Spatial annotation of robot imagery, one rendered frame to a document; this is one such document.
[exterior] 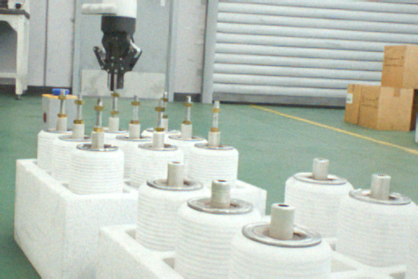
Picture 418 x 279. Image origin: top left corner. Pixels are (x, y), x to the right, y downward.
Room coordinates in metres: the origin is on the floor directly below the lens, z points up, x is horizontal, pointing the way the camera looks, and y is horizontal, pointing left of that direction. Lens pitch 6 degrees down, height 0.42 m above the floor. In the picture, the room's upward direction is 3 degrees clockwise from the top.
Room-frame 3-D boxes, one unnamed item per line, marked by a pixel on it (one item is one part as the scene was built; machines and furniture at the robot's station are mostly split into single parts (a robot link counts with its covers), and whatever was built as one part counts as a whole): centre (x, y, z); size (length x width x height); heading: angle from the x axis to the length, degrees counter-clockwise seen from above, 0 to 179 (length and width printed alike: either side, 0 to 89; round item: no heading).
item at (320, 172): (0.90, -0.25, 0.26); 0.02 x 0.02 x 0.03
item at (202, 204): (0.70, -0.08, 0.25); 0.08 x 0.08 x 0.01
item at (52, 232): (1.25, 0.04, 0.09); 0.39 x 0.39 x 0.18; 24
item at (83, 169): (1.09, 0.10, 0.16); 0.10 x 0.10 x 0.18
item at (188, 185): (0.80, -0.03, 0.25); 0.08 x 0.08 x 0.01
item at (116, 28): (1.35, 0.09, 0.46); 0.08 x 0.08 x 0.09
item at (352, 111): (4.83, -1.65, 0.15); 0.30 x 0.24 x 0.30; 97
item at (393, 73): (4.52, -1.80, 0.45); 0.30 x 0.24 x 0.30; 10
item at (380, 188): (0.79, -0.29, 0.26); 0.02 x 0.02 x 0.03
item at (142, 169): (1.14, -0.01, 0.16); 0.10 x 0.10 x 0.18
